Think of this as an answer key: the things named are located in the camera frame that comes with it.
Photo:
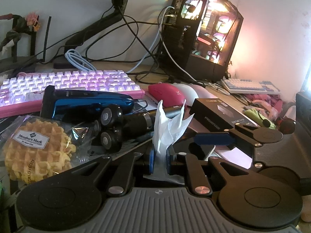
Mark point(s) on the black rgb computer tower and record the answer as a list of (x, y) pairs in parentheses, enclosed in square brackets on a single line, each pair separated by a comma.
[(198, 39)]

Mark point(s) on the white paper tissue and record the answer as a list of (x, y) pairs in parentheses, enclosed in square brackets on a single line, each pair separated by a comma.
[(166, 132)]

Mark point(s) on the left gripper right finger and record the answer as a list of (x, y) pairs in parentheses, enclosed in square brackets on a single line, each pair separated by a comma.
[(190, 168)]

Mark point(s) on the pink notebook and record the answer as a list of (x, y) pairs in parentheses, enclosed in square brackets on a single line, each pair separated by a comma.
[(235, 156)]

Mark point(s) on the black charger box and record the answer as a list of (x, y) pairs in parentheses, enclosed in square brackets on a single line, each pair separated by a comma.
[(216, 115)]

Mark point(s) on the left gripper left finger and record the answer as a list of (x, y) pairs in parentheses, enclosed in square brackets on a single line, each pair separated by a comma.
[(127, 168)]

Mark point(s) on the white blue keyboard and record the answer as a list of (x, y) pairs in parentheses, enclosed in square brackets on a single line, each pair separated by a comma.
[(246, 86)]

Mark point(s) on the pink mechanical keyboard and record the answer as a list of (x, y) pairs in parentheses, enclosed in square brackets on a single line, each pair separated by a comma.
[(23, 94)]

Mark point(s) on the pink haired dark figurine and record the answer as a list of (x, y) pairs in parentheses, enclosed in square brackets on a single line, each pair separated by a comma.
[(24, 25)]

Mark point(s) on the black flashlight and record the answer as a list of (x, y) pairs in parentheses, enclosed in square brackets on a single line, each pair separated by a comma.
[(139, 123)]

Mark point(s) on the packaged yellow waffle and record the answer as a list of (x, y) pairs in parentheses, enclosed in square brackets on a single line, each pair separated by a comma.
[(35, 148)]

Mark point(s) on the pale pink computer mouse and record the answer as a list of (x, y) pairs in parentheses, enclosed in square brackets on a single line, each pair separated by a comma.
[(202, 92)]

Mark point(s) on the white computer mouse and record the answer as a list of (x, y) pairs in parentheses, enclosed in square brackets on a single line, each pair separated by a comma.
[(188, 92)]

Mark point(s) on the blue electric shaver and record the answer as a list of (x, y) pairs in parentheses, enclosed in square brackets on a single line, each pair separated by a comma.
[(104, 110)]

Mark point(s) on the magenta computer mouse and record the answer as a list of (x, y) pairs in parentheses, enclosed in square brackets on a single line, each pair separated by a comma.
[(169, 94)]

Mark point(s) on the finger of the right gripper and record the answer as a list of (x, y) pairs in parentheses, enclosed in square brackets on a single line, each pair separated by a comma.
[(221, 139)]

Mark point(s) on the black wifi router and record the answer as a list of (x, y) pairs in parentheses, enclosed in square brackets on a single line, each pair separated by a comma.
[(22, 57)]

